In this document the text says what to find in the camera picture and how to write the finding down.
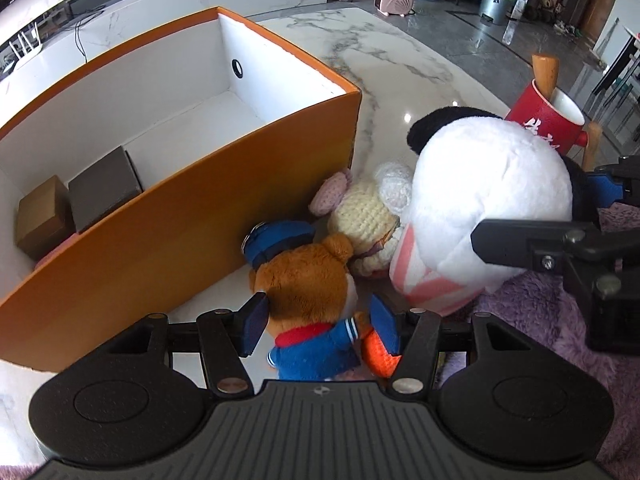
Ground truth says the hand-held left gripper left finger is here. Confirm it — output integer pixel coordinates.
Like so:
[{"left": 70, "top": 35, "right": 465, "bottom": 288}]
[{"left": 99, "top": 292, "right": 271, "bottom": 399}]

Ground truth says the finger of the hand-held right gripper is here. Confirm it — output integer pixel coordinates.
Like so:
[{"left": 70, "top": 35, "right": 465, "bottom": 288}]
[
  {"left": 585, "top": 156, "right": 640, "bottom": 210},
  {"left": 471, "top": 217, "right": 624, "bottom": 273}
]

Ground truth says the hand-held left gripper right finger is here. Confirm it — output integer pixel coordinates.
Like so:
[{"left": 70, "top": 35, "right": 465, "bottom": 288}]
[{"left": 369, "top": 294, "right": 539, "bottom": 397}]

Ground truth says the orange crochet ball with flower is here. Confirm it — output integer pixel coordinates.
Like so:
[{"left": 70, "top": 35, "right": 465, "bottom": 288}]
[{"left": 361, "top": 327, "right": 403, "bottom": 380}]

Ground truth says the brown bear plush blue uniform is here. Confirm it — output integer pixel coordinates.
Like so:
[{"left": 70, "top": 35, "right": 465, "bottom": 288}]
[{"left": 241, "top": 220, "right": 373, "bottom": 381}]

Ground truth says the white and black plush toy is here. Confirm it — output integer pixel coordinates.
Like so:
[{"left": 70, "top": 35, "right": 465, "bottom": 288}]
[{"left": 389, "top": 106, "right": 599, "bottom": 317}]

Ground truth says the orange cardboard storage box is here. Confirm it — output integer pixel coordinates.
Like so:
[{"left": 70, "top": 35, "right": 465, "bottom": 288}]
[{"left": 0, "top": 6, "right": 362, "bottom": 375}]

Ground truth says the crochet bunny doll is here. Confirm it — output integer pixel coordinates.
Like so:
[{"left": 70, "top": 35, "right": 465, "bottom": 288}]
[{"left": 308, "top": 161, "right": 416, "bottom": 281}]

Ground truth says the black box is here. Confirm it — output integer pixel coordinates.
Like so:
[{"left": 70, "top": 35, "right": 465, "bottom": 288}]
[{"left": 67, "top": 146, "right": 146, "bottom": 234}]

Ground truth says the purple fluffy blanket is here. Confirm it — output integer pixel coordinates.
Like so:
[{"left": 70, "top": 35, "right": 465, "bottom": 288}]
[{"left": 0, "top": 195, "right": 640, "bottom": 480}]

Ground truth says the red mug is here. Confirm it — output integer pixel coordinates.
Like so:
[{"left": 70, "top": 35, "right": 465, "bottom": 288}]
[{"left": 502, "top": 80, "right": 590, "bottom": 157}]

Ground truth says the wooden door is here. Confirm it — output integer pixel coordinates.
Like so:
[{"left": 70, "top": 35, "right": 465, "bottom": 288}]
[{"left": 580, "top": 0, "right": 626, "bottom": 46}]

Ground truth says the silver trash can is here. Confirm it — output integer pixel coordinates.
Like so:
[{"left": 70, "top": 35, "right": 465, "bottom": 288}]
[{"left": 479, "top": 0, "right": 516, "bottom": 26}]

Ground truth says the white router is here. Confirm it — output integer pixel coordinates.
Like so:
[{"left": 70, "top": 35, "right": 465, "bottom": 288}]
[{"left": 7, "top": 25, "right": 47, "bottom": 69}]

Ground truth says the wooden post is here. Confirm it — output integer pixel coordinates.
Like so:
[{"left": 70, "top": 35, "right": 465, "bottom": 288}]
[
  {"left": 580, "top": 121, "right": 604, "bottom": 170},
  {"left": 531, "top": 54, "right": 559, "bottom": 103}
]

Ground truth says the black cable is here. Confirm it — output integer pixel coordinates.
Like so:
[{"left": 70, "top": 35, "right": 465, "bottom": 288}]
[{"left": 74, "top": 5, "right": 107, "bottom": 63}]

